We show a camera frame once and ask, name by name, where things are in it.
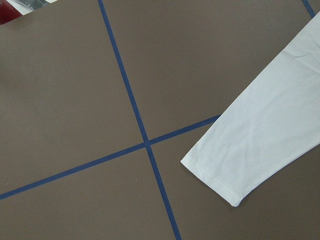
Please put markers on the white long-sleeve printed shirt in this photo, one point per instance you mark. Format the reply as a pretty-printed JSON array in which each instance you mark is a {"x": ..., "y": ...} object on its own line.
[{"x": 274, "y": 121}]

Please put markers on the red fire extinguisher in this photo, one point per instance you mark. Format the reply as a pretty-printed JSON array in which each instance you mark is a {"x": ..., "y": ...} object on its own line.
[{"x": 8, "y": 12}]

